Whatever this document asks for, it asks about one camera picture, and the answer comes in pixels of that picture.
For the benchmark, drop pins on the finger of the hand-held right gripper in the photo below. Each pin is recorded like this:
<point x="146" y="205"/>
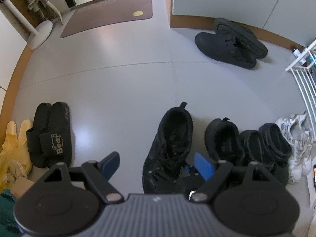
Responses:
<point x="187" y="169"/>

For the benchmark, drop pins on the white shoe rack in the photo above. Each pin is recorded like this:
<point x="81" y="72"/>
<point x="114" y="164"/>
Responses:
<point x="289" y="68"/>

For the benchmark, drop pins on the small cardboard box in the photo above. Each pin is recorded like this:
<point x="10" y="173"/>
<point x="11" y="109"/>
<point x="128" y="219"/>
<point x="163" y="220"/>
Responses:
<point x="23" y="187"/>

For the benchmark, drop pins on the white floor stand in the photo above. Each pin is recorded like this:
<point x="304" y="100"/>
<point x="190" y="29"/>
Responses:
<point x="40" y="33"/>

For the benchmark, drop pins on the white mop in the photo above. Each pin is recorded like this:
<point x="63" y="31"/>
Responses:
<point x="55" y="11"/>

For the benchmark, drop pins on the yellow rubber glove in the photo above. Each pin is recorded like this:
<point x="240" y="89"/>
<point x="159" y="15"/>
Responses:
<point x="14" y="140"/>

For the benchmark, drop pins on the black slide slipper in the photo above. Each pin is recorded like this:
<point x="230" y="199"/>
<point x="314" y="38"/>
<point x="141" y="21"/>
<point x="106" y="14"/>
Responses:
<point x="37" y="138"/>
<point x="59" y="128"/>

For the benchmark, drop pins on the green cloth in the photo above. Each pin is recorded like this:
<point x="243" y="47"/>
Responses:
<point x="7" y="207"/>

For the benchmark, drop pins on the small labelled bottle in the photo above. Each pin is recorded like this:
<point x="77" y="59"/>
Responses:
<point x="296" y="53"/>

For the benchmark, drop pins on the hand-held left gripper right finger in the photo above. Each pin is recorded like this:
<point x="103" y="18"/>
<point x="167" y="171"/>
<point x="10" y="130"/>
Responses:
<point x="203" y="165"/>

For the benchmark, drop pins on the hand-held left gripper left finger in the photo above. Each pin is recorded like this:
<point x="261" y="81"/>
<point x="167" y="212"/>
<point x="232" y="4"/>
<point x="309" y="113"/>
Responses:
<point x="111" y="164"/>

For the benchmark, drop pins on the black lace-up sneaker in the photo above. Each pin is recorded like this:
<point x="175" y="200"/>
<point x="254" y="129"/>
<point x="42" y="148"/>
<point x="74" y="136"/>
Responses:
<point x="167" y="138"/>
<point x="222" y="140"/>

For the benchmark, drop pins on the brown door mat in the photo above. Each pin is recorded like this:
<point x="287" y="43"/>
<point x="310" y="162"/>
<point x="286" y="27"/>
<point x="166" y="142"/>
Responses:
<point x="106" y="12"/>

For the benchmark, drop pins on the white patterned sneaker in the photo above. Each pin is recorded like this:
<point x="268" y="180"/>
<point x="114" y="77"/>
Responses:
<point x="296" y="158"/>
<point x="307" y="128"/>

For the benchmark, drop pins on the black chunky rubber clog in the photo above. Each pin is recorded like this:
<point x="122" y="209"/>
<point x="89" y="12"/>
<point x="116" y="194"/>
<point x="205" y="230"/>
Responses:
<point x="276" y="140"/>
<point x="256" y="148"/>

